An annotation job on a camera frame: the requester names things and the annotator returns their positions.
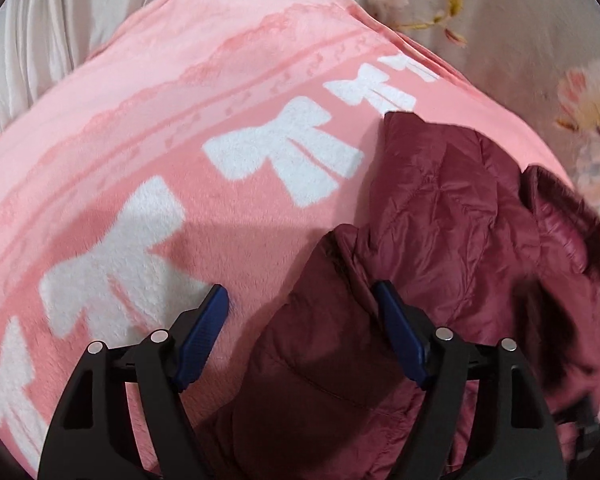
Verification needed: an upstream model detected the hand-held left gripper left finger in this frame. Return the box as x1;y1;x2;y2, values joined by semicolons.
37;284;230;480

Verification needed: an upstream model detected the pink blanket with white bows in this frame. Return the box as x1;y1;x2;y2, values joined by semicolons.
0;0;600;480

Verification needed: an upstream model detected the white satin cloth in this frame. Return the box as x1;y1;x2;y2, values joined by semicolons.
0;0;186;133

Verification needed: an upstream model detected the floral bed sheet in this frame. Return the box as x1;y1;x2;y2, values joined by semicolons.
307;0;600;276

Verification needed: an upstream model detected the maroon puffer jacket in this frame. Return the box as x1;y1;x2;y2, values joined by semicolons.
192;110;600;480

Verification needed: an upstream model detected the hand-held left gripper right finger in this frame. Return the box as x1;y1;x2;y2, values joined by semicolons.
371;280;567;480

